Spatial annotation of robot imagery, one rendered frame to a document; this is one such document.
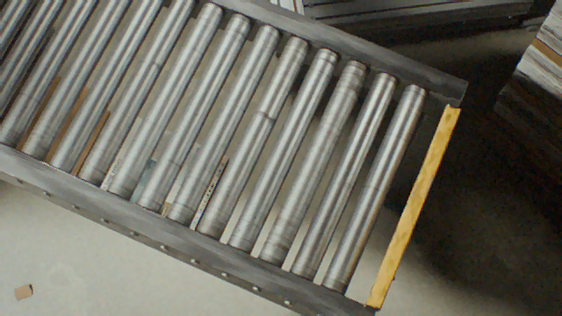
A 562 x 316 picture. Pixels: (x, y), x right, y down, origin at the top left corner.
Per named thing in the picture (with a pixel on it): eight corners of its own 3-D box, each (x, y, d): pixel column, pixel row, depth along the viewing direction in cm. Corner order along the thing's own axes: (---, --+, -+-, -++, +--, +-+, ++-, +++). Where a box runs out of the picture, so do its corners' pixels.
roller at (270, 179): (340, 60, 176) (344, 51, 171) (246, 263, 162) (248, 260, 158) (318, 49, 176) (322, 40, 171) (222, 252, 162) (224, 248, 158)
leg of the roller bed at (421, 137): (410, 187, 245) (457, 101, 180) (403, 204, 243) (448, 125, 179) (392, 179, 246) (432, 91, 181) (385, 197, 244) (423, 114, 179)
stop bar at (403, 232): (461, 112, 167) (463, 109, 165) (379, 313, 154) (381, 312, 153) (445, 106, 167) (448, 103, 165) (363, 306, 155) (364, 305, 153)
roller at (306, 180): (366, 71, 175) (375, 64, 171) (274, 276, 162) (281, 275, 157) (345, 60, 174) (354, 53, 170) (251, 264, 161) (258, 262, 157)
